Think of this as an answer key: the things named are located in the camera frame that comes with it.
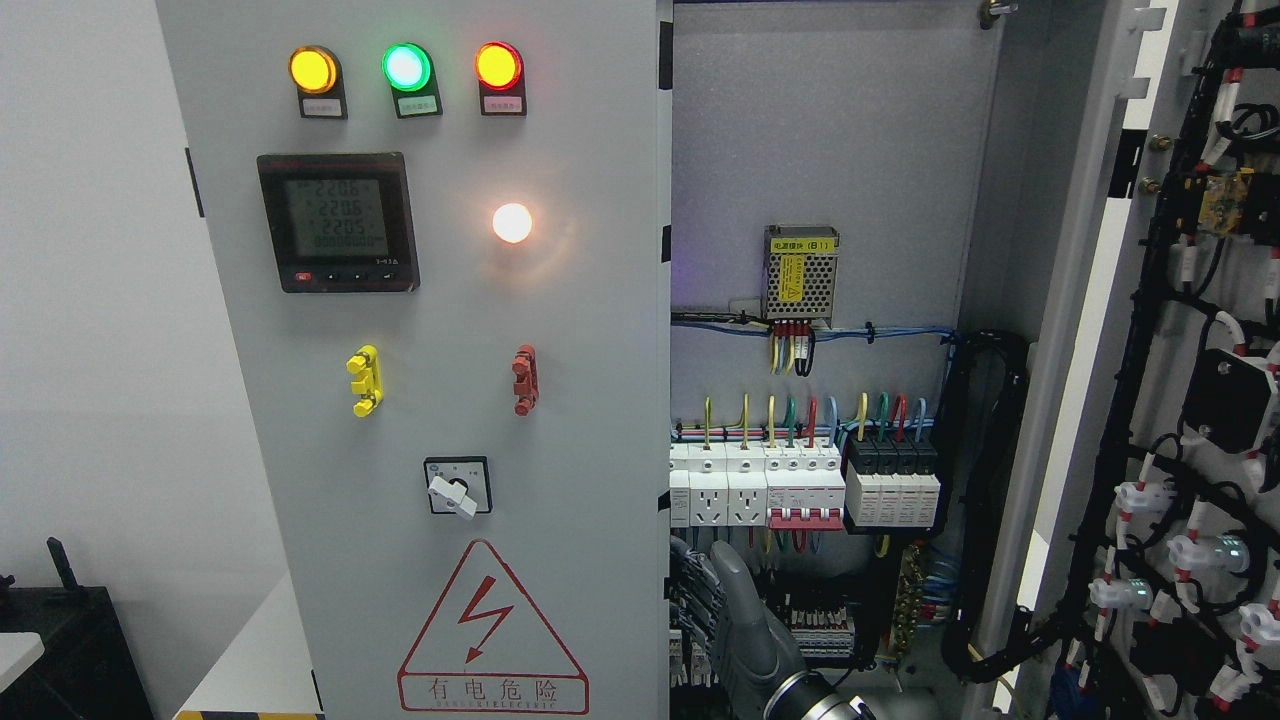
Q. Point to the white glowing indicator lamp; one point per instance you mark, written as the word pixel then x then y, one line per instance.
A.
pixel 512 222

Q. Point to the metal mesh power supply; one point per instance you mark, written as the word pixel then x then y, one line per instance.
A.
pixel 801 267

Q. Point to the white socket breaker row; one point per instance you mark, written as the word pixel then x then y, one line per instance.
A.
pixel 719 485

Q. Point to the yellow terminal post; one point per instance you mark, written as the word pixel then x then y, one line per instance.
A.
pixel 366 380

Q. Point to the red triangle warning sticker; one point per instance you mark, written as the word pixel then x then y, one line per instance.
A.
pixel 487 648

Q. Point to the yellow indicator lamp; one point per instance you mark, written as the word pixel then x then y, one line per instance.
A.
pixel 314 70

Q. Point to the dark grey robot hand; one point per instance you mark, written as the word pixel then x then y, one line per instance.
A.
pixel 750 650

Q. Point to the brass ground terminal bar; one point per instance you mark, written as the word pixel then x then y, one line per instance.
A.
pixel 908 600

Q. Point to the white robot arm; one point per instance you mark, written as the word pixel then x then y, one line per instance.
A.
pixel 809 696

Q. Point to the white rotary selector switch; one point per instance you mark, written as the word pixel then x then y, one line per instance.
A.
pixel 458 485

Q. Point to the green indicator lamp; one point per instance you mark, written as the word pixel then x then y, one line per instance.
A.
pixel 407 67

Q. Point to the red indicator lamp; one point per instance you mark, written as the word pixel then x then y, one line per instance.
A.
pixel 498 66

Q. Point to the black digital power meter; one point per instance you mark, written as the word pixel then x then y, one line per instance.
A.
pixel 340 223

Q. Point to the red terminal post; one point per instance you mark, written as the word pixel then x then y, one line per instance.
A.
pixel 525 383

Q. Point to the black white surge protector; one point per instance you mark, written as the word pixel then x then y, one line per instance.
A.
pixel 890 485

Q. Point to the red handle circuit breaker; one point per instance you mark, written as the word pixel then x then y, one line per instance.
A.
pixel 806 490

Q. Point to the grey cabinet door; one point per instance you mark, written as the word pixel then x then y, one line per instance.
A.
pixel 1135 570
pixel 583 141

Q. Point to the black box at left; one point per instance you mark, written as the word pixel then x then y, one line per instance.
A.
pixel 86 670

